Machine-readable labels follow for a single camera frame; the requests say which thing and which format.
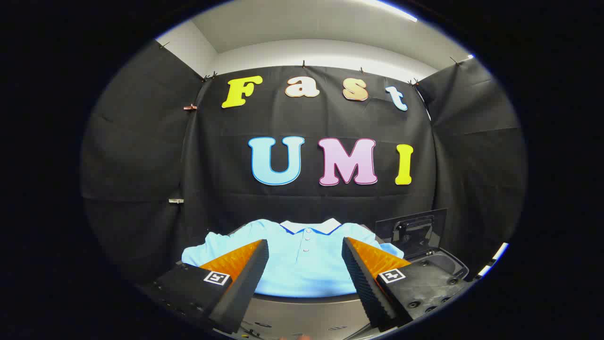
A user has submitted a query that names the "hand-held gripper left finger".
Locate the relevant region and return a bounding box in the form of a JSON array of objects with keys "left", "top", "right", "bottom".
[{"left": 141, "top": 239, "right": 270, "bottom": 335}]

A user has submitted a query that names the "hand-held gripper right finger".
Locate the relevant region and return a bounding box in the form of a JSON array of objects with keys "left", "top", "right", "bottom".
[{"left": 341, "top": 237, "right": 469, "bottom": 332}]

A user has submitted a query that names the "light blue polo shirt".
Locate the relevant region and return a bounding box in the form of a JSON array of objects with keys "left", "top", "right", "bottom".
[{"left": 182, "top": 218, "right": 405, "bottom": 298}]

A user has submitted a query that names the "grey box cabinet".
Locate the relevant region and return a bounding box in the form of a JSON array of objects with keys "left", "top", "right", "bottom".
[{"left": 177, "top": 224, "right": 378, "bottom": 340}]

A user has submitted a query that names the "black backdrop cloth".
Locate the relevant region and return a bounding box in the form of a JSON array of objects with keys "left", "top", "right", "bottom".
[{"left": 80, "top": 40, "right": 527, "bottom": 284}]

